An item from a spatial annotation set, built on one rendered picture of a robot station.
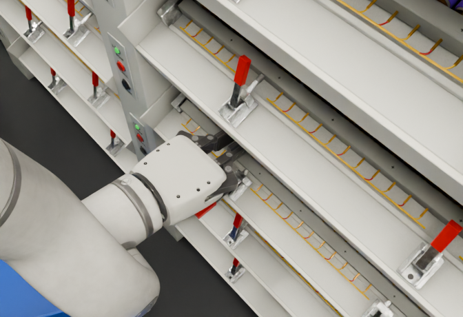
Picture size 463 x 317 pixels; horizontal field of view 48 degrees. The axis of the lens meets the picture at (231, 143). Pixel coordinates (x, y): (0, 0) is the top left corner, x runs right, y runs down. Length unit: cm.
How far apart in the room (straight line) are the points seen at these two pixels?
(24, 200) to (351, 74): 27
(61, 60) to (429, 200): 93
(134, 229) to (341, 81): 33
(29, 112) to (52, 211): 114
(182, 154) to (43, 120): 90
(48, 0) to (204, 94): 54
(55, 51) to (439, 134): 102
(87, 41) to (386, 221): 65
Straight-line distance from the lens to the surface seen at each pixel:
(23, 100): 163
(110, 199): 63
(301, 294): 93
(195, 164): 69
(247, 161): 77
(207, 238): 117
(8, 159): 40
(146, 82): 78
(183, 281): 126
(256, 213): 77
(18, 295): 133
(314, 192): 58
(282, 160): 60
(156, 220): 65
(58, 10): 108
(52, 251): 50
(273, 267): 94
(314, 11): 46
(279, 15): 46
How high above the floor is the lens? 119
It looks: 57 degrees down
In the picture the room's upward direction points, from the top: straight up
